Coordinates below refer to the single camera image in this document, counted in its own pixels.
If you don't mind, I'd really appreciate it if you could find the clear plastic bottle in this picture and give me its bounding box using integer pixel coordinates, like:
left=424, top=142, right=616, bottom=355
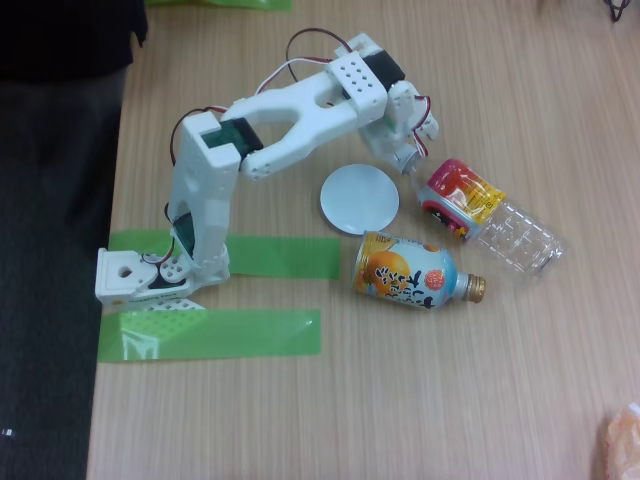
left=393, top=147, right=570, bottom=290

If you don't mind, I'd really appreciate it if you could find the orange juice bottle can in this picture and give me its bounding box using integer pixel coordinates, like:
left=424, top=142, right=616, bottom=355
left=353, top=229, right=487, bottom=314

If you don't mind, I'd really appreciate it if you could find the white round plate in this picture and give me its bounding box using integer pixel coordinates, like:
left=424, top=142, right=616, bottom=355
left=319, top=163, right=401, bottom=236

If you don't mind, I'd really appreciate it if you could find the short green tape strip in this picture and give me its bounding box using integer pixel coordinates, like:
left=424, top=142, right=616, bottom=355
left=108, top=229, right=342, bottom=281

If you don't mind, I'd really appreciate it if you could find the green plastic sheet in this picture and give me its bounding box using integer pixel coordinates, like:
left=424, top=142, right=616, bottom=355
left=144, top=0, right=293, bottom=14

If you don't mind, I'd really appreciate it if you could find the long green tape strip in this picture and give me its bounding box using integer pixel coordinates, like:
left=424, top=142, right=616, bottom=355
left=97, top=308, right=322, bottom=365

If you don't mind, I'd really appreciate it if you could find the orange plastic bag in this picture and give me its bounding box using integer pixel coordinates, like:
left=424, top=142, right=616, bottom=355
left=602, top=402, right=640, bottom=480

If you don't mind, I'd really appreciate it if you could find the black cable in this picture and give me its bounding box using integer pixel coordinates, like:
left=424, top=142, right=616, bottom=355
left=602, top=0, right=634, bottom=24

